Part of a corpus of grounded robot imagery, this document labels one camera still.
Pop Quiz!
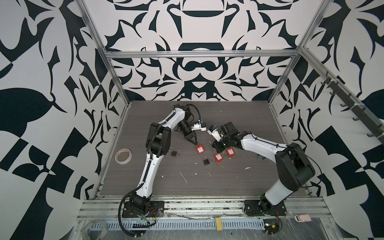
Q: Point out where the yellow tape piece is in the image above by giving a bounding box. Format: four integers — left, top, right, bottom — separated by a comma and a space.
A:
215, 217, 223, 231

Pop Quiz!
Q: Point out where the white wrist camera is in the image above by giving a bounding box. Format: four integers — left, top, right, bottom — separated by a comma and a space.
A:
208, 125, 223, 142
191, 120, 207, 131

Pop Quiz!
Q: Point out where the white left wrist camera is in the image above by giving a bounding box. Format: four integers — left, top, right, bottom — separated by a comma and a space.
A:
191, 120, 207, 131

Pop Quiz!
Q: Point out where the red padlock long shackle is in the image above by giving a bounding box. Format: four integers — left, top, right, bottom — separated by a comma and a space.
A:
226, 148, 236, 157

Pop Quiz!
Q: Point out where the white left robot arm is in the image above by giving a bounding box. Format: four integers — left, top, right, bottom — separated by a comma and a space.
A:
119, 104, 198, 218

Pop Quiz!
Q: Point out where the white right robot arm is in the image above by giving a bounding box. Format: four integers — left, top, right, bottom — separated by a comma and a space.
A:
208, 122, 316, 216

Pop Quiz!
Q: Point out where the red padlock with key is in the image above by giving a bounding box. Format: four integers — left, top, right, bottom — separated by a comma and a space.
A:
196, 145, 205, 154

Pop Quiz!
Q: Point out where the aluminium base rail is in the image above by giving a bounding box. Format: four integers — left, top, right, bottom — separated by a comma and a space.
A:
74, 196, 331, 232

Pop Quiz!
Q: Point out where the aluminium cage frame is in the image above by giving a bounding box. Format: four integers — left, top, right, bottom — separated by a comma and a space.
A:
81, 1, 384, 202

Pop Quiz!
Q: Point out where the wall hook rack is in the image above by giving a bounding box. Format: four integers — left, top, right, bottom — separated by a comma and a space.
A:
321, 72, 384, 145

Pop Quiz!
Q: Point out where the tape roll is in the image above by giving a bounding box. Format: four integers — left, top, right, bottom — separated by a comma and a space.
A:
115, 149, 133, 165

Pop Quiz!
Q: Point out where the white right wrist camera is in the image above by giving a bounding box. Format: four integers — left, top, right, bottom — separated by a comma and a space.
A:
208, 125, 223, 142

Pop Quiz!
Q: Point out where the small metal clip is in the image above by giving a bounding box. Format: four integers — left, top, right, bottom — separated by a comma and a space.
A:
257, 155, 266, 161

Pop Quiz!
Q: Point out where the pink object on rail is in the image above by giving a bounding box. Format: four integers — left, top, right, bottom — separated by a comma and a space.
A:
294, 214, 312, 223

